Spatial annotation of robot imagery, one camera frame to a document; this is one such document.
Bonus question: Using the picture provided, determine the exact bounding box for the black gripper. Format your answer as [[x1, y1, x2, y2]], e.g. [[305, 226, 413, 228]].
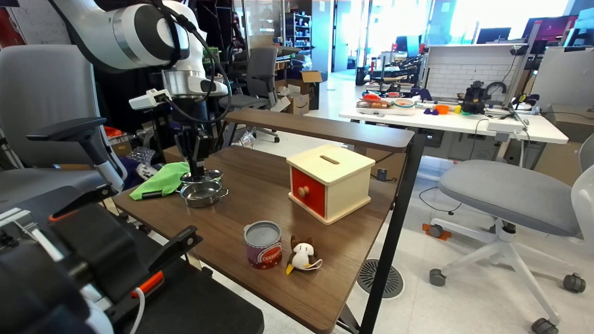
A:
[[170, 96, 218, 182]]

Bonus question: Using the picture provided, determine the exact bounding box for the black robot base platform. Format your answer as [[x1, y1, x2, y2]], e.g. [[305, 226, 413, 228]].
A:
[[0, 202, 268, 334]]

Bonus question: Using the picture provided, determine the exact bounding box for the silver metal pot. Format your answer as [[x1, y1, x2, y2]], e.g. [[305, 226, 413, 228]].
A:
[[179, 176, 231, 209]]

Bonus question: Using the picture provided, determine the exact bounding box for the green microfibre cloth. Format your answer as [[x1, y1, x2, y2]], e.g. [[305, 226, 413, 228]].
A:
[[129, 159, 194, 202]]

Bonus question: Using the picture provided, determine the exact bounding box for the dark grey office chair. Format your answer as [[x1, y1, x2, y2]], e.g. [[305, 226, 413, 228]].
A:
[[229, 44, 285, 144]]

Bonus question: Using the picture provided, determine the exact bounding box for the tin can with purple label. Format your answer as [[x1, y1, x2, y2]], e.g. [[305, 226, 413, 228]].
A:
[[242, 219, 287, 271]]

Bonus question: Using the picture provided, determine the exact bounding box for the brown wooden raised shelf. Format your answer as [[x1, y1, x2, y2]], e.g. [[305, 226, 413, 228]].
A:
[[225, 107, 417, 152]]

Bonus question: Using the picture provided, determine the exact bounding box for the brown cardboard box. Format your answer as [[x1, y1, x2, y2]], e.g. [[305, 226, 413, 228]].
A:
[[290, 68, 326, 117]]

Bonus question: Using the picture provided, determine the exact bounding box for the wooden box with red drawer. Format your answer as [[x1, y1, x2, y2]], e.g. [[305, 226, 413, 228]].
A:
[[285, 144, 378, 226]]

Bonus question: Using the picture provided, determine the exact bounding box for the large grey padded chair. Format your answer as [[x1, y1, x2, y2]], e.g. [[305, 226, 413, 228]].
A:
[[0, 42, 129, 215]]

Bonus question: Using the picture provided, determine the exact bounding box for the small penguin toy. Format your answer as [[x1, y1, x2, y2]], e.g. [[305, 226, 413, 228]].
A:
[[285, 239, 326, 278]]

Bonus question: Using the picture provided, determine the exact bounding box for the red orange parts tray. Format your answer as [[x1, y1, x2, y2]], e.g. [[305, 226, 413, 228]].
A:
[[361, 91, 392, 109]]

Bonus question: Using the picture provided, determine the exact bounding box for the black metal shelf leg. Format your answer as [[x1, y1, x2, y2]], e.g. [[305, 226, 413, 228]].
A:
[[359, 130, 431, 334]]

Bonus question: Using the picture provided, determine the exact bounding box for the round metal floor grate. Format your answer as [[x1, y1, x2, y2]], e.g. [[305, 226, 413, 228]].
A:
[[357, 258, 405, 302]]

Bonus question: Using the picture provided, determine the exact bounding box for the white office desk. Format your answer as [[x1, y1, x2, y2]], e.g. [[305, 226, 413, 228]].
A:
[[305, 91, 571, 163]]

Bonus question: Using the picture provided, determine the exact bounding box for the black device on desk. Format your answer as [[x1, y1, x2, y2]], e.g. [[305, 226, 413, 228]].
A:
[[461, 80, 509, 117]]

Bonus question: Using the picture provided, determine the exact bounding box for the white perforated desk partition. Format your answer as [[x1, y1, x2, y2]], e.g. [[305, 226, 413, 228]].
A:
[[420, 42, 537, 104]]

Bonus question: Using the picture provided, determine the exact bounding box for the small black desktop monitor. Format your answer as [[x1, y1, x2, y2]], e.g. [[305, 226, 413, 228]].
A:
[[474, 26, 513, 44]]

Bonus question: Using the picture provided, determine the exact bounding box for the light grey office chair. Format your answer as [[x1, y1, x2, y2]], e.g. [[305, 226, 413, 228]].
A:
[[426, 132, 594, 334]]

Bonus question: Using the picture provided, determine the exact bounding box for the monitor with purple screen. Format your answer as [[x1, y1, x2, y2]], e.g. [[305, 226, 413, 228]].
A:
[[520, 13, 580, 46]]

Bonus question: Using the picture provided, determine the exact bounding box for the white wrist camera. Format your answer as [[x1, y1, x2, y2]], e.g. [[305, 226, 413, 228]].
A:
[[127, 87, 175, 113]]

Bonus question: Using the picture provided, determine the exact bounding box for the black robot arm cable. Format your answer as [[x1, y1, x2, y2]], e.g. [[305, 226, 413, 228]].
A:
[[157, 0, 236, 126]]

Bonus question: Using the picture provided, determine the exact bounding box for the black clamp with orange handle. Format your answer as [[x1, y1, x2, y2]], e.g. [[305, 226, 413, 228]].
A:
[[101, 222, 205, 311], [45, 182, 120, 226]]

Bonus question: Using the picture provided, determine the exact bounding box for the white cable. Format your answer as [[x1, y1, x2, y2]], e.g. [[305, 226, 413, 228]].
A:
[[127, 284, 149, 334]]

